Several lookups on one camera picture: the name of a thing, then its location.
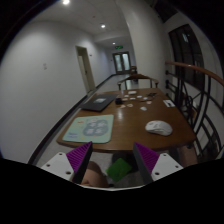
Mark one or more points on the beige side door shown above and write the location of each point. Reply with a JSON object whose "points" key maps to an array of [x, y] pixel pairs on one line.
{"points": [[85, 68]]}

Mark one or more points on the small white pebble object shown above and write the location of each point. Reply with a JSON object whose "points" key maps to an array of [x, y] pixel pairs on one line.
{"points": [[143, 108]]}

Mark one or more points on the green exit sign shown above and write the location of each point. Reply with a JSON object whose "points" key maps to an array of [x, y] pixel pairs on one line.
{"points": [[118, 47]]}

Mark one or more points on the green object under table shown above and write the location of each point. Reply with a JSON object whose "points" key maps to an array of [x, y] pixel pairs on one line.
{"points": [[118, 170]]}

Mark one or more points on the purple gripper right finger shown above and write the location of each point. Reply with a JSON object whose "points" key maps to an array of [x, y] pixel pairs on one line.
{"points": [[146, 160]]}

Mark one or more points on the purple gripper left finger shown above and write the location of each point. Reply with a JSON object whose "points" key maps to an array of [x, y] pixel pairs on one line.
{"points": [[79, 159]]}

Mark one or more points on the black metal railing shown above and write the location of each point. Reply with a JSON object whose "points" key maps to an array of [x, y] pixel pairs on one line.
{"points": [[201, 100]]}

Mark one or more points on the double glass door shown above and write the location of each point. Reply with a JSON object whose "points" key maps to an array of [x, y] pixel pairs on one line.
{"points": [[122, 62]]}

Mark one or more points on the curved wooden handrail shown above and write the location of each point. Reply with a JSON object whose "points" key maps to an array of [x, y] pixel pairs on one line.
{"points": [[200, 69]]}

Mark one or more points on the white computer mouse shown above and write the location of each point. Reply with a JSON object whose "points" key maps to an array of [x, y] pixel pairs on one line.
{"points": [[159, 127]]}

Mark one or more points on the wooden table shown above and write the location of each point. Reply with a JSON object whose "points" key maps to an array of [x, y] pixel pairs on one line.
{"points": [[129, 125]]}

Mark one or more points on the light green mouse pad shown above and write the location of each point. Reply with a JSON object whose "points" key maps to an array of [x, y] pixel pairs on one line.
{"points": [[95, 129]]}

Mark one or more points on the white card on table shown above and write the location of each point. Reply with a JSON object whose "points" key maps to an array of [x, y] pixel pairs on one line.
{"points": [[169, 103]]}

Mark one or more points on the small black box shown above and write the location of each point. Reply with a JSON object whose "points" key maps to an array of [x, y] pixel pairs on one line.
{"points": [[118, 101]]}

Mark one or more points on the dark closed laptop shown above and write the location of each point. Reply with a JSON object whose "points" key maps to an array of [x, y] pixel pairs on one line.
{"points": [[99, 103]]}

